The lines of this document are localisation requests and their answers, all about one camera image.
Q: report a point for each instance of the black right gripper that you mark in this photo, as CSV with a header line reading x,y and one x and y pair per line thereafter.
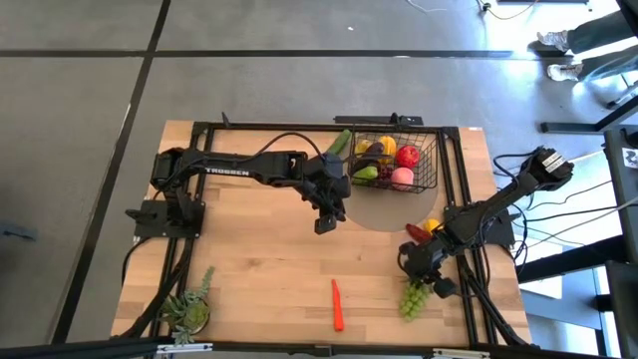
x,y
423,259

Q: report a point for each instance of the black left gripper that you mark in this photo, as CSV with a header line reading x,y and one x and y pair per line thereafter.
x,y
326,187

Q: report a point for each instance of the light green avocado half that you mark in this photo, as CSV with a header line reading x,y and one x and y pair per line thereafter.
x,y
366,173

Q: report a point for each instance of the green grape bunch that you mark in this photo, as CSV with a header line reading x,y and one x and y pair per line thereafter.
x,y
413,304

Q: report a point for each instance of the green cucumber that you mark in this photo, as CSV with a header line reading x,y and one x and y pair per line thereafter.
x,y
340,142

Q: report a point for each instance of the yellow lemon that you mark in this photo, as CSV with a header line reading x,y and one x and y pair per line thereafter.
x,y
363,147

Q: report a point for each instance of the purple eggplant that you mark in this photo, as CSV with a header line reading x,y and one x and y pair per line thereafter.
x,y
371,152

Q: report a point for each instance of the pink peach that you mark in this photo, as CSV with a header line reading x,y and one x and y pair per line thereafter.
x,y
402,178

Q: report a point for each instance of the red apple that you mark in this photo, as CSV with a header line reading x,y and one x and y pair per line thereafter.
x,y
408,156

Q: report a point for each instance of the orange carrot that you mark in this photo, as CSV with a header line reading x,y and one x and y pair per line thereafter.
x,y
338,306

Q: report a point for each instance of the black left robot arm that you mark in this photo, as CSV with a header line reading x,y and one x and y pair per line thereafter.
x,y
234,169

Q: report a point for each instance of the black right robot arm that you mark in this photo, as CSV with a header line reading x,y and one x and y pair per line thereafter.
x,y
498,204

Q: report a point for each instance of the red chili pepper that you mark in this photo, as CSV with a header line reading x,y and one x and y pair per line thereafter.
x,y
417,233

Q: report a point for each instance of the grey round plate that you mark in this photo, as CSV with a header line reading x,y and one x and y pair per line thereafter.
x,y
389,212

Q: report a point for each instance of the black power strip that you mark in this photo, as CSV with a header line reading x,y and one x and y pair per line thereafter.
x,y
369,119

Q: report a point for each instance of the potted succulent plant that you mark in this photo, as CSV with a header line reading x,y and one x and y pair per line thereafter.
x,y
187,311

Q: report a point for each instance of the black equipment stand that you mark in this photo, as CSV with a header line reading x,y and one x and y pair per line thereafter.
x,y
620,224

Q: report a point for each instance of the person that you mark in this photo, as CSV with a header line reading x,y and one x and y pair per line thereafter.
x,y
588,40

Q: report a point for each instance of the black aluminium table frame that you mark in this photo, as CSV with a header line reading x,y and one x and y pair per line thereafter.
x,y
279,127

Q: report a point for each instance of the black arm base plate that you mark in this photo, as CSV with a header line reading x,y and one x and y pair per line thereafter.
x,y
501,234
149,227

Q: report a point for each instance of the silver bracket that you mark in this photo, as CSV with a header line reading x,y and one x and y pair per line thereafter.
x,y
184,347
461,353

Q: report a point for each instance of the black frame clamp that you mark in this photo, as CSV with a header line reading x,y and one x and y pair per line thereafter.
x,y
225,119

